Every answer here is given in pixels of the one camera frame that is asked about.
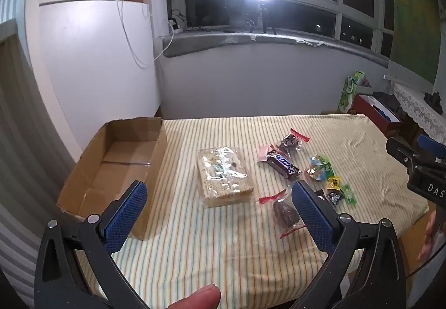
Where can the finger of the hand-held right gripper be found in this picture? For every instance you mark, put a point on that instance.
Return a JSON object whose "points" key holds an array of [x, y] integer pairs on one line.
{"points": [[400, 150], [432, 145]]}

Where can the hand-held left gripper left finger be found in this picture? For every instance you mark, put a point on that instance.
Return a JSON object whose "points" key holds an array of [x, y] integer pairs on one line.
{"points": [[127, 215]]}

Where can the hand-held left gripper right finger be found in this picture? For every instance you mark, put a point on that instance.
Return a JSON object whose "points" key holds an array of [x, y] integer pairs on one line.
{"points": [[313, 218]]}

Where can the black candy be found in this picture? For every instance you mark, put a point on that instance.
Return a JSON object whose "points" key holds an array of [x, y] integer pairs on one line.
{"points": [[332, 198]]}

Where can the clear red-edged candy bag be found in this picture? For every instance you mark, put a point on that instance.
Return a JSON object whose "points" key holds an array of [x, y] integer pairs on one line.
{"points": [[284, 213]]}

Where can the yellow candy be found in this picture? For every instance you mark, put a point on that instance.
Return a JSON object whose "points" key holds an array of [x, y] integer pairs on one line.
{"points": [[333, 183]]}

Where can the cardboard box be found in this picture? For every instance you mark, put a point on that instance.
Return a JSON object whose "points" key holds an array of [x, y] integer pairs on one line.
{"points": [[115, 162]]}

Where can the clear-wrapped wafer pack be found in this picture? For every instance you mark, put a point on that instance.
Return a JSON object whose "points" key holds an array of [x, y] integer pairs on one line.
{"points": [[223, 176]]}

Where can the person's right hand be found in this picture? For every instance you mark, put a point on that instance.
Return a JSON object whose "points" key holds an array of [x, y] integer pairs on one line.
{"points": [[430, 228]]}

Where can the person's left hand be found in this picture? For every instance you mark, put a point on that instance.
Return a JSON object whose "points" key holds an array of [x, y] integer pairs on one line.
{"points": [[195, 298]]}

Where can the green wrapped candy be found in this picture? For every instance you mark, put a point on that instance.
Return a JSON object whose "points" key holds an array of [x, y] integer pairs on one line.
{"points": [[349, 195], [322, 164], [315, 173]]}

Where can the white lace cloth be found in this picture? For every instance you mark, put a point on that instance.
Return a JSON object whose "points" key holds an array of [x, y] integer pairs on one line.
{"points": [[414, 103]]}

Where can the red box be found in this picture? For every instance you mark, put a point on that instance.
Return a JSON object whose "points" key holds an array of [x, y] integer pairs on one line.
{"points": [[372, 113]]}

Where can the dark small object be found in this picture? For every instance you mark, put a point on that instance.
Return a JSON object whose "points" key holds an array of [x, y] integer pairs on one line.
{"points": [[433, 98]]}

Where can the brown chocolate bar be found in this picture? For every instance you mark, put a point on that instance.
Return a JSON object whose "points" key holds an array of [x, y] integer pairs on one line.
{"points": [[283, 162]]}

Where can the green bag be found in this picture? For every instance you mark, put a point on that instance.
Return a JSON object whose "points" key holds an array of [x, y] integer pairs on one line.
{"points": [[348, 93]]}

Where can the chocolate candy red-ended wrapper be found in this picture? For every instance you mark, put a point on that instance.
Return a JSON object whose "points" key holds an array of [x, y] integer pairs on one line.
{"points": [[290, 141]]}

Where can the pink wrapped candy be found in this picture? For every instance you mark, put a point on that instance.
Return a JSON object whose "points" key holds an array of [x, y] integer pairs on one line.
{"points": [[264, 152]]}

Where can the striped yellow cloth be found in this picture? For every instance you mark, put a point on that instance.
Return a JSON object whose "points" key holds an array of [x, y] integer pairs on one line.
{"points": [[209, 253]]}

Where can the grey striped curtain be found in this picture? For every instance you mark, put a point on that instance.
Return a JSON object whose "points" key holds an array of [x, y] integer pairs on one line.
{"points": [[21, 155]]}

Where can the green roller blind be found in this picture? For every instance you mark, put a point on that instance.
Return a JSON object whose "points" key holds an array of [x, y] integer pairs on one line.
{"points": [[414, 16]]}

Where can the black tripod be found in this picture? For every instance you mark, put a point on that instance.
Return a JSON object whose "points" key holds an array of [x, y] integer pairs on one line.
{"points": [[266, 21]]}

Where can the grey windowsill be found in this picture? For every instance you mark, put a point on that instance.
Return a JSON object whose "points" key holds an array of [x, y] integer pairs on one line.
{"points": [[216, 40]]}

